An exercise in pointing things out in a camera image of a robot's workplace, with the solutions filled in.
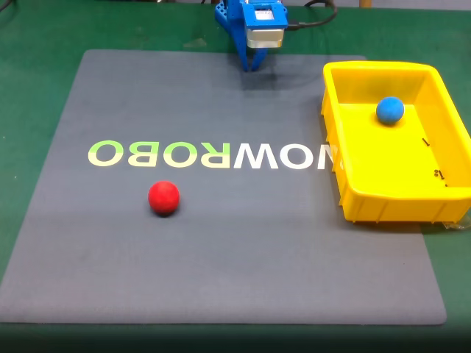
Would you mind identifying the red ball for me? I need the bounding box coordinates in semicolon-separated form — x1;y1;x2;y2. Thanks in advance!
147;180;181;217

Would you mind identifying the clear plastic wrapper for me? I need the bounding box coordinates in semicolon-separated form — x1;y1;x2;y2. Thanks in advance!
441;219;471;232

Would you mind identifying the yellow plastic bin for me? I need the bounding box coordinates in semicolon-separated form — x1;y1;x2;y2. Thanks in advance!
320;60;471;224

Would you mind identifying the black camera cable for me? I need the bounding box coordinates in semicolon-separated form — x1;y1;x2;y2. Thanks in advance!
286;0;339;31

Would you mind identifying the grey mat with lettering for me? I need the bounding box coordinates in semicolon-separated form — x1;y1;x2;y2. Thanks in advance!
0;49;448;327

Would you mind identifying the blue and silver camera box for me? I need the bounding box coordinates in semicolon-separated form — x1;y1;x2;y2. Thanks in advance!
242;1;289;49

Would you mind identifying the blue ball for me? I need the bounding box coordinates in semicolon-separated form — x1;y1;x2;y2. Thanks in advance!
375;96;406;126

